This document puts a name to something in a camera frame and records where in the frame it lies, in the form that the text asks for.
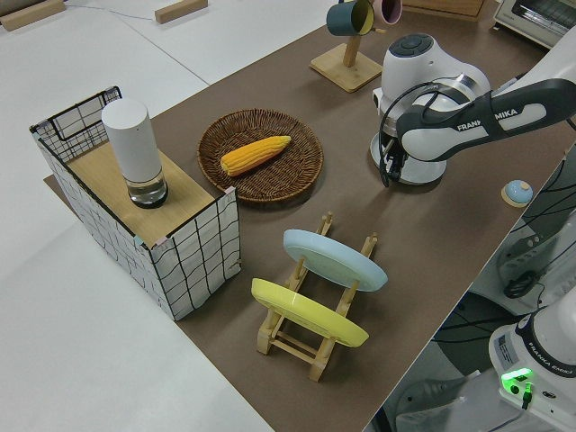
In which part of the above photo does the dark blue mug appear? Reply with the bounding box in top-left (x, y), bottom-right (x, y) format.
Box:
top-left (326, 0), bottom-right (376, 37)

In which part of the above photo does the blue service bell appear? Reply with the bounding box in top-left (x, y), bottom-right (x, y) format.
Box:
top-left (500, 179), bottom-right (535, 209)

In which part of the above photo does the light blue plate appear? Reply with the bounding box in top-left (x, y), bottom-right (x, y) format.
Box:
top-left (283, 229), bottom-right (389, 293)

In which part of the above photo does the pink mug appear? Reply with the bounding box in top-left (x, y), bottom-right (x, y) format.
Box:
top-left (375, 0), bottom-right (404, 24)

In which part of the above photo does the wire grid box wooden shelf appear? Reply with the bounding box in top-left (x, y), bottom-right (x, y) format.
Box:
top-left (29, 85), bottom-right (242, 322)

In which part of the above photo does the thin gray cable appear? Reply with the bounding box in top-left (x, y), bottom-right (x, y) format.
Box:
top-left (62, 0), bottom-right (157, 22)

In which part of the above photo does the short wooden block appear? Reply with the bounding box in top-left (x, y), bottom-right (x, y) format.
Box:
top-left (154, 0), bottom-right (209, 24)

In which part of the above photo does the brown wicker basket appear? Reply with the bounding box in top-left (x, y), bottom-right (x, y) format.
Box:
top-left (197, 108), bottom-right (325, 209)

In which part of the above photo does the yellow plate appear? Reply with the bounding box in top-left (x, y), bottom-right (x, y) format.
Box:
top-left (250, 277), bottom-right (371, 349)

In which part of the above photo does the wooden mug tree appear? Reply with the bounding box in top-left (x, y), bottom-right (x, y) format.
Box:
top-left (309, 27), bottom-right (387, 95)

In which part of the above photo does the white power strip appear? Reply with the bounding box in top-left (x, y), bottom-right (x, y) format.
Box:
top-left (497, 233), bottom-right (548, 283)

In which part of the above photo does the black base cable green plug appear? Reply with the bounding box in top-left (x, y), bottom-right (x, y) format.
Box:
top-left (517, 381), bottom-right (536, 411)

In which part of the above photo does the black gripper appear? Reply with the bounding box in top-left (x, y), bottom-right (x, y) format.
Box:
top-left (379, 141), bottom-right (405, 188)

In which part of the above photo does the white cylinder bottle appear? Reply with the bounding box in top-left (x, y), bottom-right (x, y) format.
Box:
top-left (101, 99), bottom-right (170, 209)

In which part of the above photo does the yellow corn cob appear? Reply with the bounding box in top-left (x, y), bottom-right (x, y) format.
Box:
top-left (220, 134), bottom-right (292, 177)

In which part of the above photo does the wooden plate rack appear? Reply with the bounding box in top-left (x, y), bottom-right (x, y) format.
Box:
top-left (256, 210), bottom-right (378, 383)

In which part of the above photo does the black arm gripper cable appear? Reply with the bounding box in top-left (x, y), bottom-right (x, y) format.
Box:
top-left (379, 78), bottom-right (464, 181)

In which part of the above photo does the white toaster oven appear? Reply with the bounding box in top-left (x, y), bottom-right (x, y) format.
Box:
top-left (489, 0), bottom-right (576, 50)

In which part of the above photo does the black power adapter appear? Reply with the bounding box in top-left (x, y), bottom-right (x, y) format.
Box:
top-left (503, 272), bottom-right (539, 299)

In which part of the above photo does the brown table mat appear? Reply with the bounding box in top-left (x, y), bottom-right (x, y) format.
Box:
top-left (43, 0), bottom-right (576, 432)

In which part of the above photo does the long wooden block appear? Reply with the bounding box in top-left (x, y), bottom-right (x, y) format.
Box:
top-left (0, 0), bottom-right (65, 32)

